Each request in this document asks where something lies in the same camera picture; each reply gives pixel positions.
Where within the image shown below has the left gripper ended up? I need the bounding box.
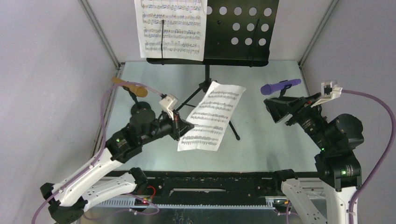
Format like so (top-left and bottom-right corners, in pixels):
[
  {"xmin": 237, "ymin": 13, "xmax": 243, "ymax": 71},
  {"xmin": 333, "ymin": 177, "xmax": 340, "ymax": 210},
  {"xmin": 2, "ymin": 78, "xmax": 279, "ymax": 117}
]
[{"xmin": 140, "ymin": 108, "xmax": 194, "ymax": 146}]

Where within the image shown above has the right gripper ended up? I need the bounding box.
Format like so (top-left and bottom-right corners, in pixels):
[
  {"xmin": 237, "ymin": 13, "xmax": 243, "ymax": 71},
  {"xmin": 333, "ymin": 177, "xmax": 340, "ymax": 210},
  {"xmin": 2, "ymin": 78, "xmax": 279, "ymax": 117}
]
[{"xmin": 263, "ymin": 91, "xmax": 332, "ymax": 150}]

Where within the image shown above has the sheet music page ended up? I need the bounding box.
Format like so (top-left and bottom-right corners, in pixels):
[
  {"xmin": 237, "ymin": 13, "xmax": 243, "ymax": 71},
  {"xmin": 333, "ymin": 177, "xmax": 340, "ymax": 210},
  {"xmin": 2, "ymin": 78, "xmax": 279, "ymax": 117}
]
[
  {"xmin": 134, "ymin": 0, "xmax": 208, "ymax": 61},
  {"xmin": 177, "ymin": 81, "xmax": 246, "ymax": 152}
]

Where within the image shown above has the black music stand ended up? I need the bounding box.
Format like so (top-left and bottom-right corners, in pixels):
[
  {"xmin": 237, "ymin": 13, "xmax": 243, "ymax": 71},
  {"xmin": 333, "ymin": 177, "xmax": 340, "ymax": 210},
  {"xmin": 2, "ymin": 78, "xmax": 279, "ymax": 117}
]
[{"xmin": 146, "ymin": 0, "xmax": 280, "ymax": 141}]

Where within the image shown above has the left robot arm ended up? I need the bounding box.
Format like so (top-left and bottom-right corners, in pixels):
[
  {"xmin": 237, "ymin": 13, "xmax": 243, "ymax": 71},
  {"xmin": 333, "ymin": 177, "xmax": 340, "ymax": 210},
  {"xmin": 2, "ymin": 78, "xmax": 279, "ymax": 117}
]
[{"xmin": 40, "ymin": 108, "xmax": 194, "ymax": 224}]

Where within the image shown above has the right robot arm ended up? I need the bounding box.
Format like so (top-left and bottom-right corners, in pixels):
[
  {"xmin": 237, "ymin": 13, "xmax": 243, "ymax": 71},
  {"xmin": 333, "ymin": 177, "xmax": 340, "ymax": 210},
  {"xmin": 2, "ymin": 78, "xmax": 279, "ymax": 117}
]
[{"xmin": 264, "ymin": 93, "xmax": 364, "ymax": 224}]

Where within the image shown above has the black right microphone stand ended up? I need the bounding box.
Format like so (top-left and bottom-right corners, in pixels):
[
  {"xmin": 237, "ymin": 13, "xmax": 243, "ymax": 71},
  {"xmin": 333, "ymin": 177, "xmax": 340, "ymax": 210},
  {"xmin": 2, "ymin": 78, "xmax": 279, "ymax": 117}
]
[{"xmin": 279, "ymin": 84, "xmax": 292, "ymax": 98}]

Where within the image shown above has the black microphone stand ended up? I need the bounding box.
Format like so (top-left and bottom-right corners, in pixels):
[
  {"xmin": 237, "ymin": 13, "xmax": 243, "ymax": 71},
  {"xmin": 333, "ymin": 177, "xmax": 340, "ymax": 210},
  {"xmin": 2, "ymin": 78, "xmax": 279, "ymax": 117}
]
[
  {"xmin": 279, "ymin": 84, "xmax": 292, "ymax": 98},
  {"xmin": 122, "ymin": 86, "xmax": 151, "ymax": 116}
]

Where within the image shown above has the purple microphone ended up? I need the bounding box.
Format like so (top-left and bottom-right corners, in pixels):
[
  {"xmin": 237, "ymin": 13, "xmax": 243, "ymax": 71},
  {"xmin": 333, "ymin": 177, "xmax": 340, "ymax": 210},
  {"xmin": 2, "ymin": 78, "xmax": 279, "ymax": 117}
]
[{"xmin": 260, "ymin": 79, "xmax": 302, "ymax": 96}]

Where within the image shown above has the black left microphone stand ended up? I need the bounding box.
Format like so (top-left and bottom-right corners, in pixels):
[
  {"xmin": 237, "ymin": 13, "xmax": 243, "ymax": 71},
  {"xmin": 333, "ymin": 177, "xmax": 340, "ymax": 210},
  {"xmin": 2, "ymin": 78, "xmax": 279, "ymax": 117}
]
[{"xmin": 122, "ymin": 86, "xmax": 151, "ymax": 116}]

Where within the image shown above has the gold microphone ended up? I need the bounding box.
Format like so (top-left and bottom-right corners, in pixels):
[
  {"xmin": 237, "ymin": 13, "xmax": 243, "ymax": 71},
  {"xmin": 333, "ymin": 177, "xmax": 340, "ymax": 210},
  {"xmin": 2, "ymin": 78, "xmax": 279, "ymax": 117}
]
[{"xmin": 112, "ymin": 77, "xmax": 148, "ymax": 98}]

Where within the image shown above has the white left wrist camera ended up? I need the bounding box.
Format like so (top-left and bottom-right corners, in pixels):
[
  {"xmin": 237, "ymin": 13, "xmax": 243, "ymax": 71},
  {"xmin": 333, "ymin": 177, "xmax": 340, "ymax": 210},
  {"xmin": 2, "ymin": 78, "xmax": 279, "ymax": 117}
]
[{"xmin": 159, "ymin": 94, "xmax": 178, "ymax": 120}]

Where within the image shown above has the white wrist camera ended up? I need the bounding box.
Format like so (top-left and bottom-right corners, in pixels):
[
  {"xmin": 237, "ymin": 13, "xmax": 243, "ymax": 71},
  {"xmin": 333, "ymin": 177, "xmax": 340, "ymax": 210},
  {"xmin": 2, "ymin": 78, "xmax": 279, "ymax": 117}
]
[
  {"xmin": 159, "ymin": 94, "xmax": 178, "ymax": 120},
  {"xmin": 311, "ymin": 80, "xmax": 343, "ymax": 107}
]

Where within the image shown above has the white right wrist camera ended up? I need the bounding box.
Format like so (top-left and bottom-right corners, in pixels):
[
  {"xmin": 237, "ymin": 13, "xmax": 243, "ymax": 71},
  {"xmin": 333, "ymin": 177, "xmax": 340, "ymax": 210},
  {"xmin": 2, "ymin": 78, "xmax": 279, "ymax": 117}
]
[{"xmin": 311, "ymin": 80, "xmax": 343, "ymax": 107}]

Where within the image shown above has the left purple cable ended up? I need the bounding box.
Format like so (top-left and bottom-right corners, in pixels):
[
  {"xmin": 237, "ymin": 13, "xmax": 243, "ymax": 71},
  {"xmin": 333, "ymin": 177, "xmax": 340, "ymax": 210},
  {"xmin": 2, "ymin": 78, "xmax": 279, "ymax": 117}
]
[{"xmin": 31, "ymin": 82, "xmax": 168, "ymax": 224}]

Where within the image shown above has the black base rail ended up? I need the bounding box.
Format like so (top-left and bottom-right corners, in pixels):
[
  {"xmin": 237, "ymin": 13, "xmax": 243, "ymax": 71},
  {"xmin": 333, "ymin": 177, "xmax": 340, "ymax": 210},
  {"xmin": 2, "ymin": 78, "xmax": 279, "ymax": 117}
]
[{"xmin": 105, "ymin": 170, "xmax": 307, "ymax": 208}]

